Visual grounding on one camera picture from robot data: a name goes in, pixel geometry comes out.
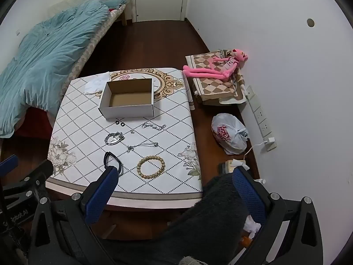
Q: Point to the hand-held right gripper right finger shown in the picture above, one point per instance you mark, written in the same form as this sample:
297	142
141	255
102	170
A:
248	190

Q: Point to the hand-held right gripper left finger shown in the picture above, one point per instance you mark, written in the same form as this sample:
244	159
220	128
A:
102	193

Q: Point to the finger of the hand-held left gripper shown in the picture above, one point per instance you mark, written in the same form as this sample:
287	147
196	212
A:
8	163
38	172

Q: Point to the black bangle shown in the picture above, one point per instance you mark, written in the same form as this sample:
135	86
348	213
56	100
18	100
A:
106	157

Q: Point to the white cardboard box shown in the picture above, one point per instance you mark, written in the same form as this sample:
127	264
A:
126	113

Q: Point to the crumpled white tissue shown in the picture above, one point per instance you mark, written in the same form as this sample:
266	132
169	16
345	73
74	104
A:
252	223
238	164

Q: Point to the small dark box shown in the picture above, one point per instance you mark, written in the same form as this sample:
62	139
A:
224	167

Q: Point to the person's dark fleece leg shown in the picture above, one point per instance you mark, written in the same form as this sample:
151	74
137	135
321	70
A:
206	220

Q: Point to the white charger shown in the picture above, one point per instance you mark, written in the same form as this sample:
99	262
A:
270	143

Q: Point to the white plastic bag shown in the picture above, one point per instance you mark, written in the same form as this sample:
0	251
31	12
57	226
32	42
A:
226	132

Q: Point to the white power strip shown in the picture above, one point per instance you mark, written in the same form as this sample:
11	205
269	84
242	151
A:
259	113

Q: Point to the patterned white tablecloth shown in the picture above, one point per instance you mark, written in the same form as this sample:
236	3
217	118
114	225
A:
171	132

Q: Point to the white cloth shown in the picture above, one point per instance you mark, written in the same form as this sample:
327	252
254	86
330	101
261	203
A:
93	84

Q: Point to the folded checkered blanket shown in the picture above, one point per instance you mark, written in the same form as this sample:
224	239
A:
212	88

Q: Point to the teal duvet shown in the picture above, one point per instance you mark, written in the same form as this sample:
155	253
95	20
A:
49	55

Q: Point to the pink plush toy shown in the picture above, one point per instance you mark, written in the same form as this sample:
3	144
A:
209	73

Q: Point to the teal pillow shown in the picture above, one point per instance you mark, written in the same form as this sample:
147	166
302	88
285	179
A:
114	2

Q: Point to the round wall hole cover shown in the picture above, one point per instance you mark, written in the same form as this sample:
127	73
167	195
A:
310	22

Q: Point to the wooden bed frame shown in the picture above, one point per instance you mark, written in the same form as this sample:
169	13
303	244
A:
124	15

